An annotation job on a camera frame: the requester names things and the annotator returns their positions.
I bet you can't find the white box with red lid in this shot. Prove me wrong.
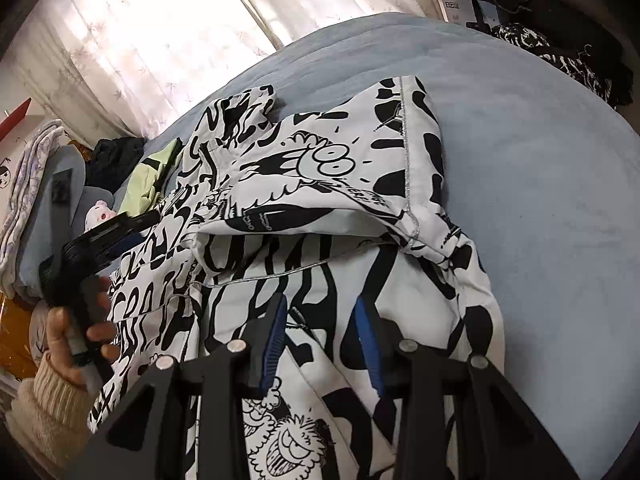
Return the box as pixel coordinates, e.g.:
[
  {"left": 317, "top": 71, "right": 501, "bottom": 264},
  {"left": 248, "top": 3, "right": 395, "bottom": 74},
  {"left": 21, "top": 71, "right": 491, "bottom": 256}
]
[{"left": 0, "top": 98, "right": 46, "bottom": 218}]

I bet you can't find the black fluffy garment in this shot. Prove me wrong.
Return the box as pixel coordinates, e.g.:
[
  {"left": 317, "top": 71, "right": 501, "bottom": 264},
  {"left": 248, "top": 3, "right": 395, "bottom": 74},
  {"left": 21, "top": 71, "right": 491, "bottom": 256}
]
[{"left": 86, "top": 138, "right": 145, "bottom": 193}]

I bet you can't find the black white clothes pile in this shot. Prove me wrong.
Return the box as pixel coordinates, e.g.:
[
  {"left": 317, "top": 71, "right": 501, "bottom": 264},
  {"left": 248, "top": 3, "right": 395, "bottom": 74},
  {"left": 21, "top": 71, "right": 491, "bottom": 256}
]
[{"left": 490, "top": 23, "right": 634, "bottom": 110}]

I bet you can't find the cream knit sleeve forearm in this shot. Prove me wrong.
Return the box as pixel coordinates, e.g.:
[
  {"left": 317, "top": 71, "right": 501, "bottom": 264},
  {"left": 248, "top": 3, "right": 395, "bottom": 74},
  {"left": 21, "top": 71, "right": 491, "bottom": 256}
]
[{"left": 6, "top": 352, "right": 94, "bottom": 479}]

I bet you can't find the green and black folded garment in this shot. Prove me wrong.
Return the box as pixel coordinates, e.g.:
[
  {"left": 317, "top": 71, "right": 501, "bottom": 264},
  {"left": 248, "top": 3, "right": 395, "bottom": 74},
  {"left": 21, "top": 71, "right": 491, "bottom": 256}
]
[{"left": 118, "top": 139, "right": 183, "bottom": 217}]

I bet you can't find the purple floral folded quilt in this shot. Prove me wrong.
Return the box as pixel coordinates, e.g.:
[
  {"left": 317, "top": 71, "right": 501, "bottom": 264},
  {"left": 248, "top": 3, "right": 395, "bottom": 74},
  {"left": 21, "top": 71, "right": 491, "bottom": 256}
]
[{"left": 1, "top": 119, "right": 64, "bottom": 296}]

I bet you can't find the black white graffiti print garment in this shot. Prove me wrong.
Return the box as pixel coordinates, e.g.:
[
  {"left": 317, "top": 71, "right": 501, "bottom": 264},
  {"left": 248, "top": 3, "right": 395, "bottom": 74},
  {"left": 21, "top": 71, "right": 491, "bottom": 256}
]
[{"left": 87, "top": 76, "right": 504, "bottom": 479}]

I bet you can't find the white floral curtain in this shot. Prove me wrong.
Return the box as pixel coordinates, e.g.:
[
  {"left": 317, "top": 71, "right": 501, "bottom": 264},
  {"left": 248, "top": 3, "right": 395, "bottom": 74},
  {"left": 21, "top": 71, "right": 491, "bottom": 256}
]
[{"left": 1, "top": 0, "right": 440, "bottom": 145}]

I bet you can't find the person's left hand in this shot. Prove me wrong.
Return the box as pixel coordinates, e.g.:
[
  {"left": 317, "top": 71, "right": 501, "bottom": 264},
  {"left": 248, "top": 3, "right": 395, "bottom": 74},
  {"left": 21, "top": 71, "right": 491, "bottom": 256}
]
[{"left": 46, "top": 307, "right": 120, "bottom": 390}]

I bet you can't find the pink white plush toy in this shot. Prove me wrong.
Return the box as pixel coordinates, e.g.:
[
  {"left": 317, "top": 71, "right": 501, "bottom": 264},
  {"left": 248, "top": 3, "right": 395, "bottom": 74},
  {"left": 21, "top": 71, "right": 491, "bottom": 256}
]
[{"left": 85, "top": 200, "right": 117, "bottom": 232}]

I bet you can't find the blue-grey bed cover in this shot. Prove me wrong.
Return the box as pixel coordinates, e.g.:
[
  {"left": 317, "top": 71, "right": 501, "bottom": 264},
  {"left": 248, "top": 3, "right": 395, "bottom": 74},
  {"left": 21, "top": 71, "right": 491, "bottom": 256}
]
[{"left": 112, "top": 11, "right": 640, "bottom": 480}]

